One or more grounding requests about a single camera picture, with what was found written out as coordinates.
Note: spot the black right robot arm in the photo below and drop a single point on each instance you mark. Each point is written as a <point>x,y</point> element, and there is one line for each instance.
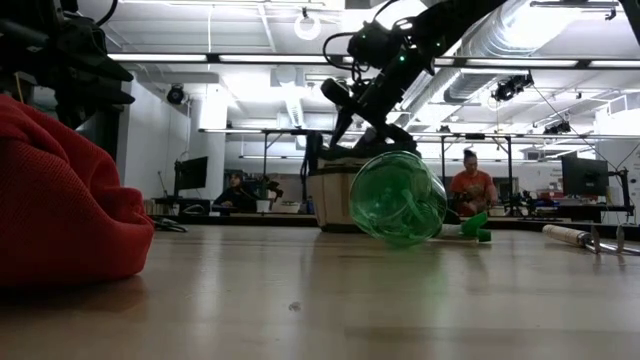
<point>465,15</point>

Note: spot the round white ceiling lamp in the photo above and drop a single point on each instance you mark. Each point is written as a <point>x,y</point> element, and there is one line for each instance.
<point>307,38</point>

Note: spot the silver ventilation duct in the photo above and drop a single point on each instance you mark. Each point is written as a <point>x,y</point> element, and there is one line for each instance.
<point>500,45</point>

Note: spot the person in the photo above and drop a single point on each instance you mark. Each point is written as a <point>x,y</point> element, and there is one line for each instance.
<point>240,197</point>
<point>472,187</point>

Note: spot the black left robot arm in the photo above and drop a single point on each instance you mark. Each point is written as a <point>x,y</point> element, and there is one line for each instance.
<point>25,12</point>

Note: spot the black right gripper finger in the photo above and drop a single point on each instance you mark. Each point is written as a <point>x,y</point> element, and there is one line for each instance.
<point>340,127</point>
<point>395,139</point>

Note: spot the beige green-trimmed gardening bag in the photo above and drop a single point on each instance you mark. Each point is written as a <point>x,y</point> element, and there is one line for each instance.
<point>332,200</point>

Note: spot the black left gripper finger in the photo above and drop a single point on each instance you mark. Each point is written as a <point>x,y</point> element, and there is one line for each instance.
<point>95,97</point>
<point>90,57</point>

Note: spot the black ceiling mounted camera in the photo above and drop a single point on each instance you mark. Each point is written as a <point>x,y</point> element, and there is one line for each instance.
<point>510,87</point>

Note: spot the black aluminium table frame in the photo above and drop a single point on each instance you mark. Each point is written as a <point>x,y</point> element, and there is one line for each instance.
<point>225,219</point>

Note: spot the black background robot arm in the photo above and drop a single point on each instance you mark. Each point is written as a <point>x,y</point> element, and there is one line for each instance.
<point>270,187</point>

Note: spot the white cup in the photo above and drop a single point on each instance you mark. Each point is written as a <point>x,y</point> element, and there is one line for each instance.
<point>262,206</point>

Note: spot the black computer monitor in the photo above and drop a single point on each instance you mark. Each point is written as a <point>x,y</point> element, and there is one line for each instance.
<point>190,175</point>
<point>584,176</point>

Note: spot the green plastic spray bottle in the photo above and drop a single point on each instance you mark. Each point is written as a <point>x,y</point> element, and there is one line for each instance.
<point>395,200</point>

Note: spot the red knit gardening glove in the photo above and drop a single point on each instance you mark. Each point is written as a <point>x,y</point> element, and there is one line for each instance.
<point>60,200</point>

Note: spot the small black ceiling camera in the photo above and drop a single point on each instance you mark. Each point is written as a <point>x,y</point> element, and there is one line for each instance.
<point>557,129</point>

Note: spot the black metal workstation frame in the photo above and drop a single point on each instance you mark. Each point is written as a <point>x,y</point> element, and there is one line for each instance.
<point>280,132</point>

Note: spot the long fluorescent light rail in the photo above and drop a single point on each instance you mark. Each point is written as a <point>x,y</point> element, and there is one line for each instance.
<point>165,57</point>

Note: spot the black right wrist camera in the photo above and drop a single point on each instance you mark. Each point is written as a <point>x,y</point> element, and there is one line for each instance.
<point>372,47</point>

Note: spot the dark background desk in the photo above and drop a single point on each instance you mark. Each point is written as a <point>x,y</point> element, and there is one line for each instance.
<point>190,205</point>
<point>590,210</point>

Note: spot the black ceiling spotlight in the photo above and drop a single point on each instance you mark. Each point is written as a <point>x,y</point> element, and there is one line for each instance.
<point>175,94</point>

